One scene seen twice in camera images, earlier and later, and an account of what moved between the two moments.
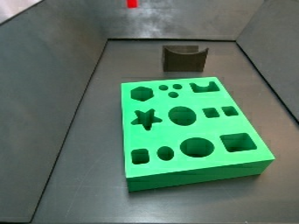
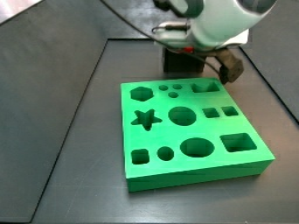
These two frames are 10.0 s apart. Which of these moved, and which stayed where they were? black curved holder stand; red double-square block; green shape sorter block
Moved: red double-square block
Stayed: black curved holder stand; green shape sorter block
